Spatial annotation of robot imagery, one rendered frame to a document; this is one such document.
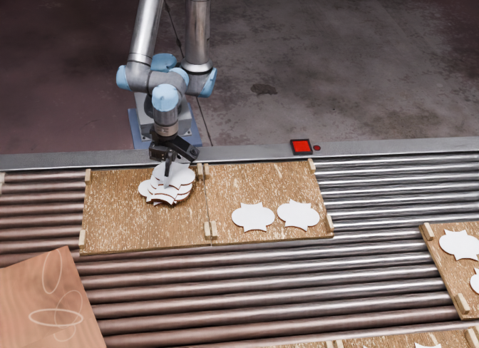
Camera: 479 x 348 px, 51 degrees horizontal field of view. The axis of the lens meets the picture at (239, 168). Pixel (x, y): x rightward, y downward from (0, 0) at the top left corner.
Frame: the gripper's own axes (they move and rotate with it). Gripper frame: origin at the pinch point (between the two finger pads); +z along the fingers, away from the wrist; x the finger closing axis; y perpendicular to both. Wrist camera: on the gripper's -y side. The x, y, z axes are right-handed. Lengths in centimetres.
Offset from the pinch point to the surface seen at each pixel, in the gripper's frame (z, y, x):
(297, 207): 4.9, -43.7, -1.8
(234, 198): 5.9, -21.8, -0.5
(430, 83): 100, -128, -240
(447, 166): 8, -97, -42
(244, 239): 5.9, -29.0, 15.8
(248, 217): 4.9, -28.4, 7.3
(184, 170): -0.4, -2.9, -2.2
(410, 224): 8, -84, -9
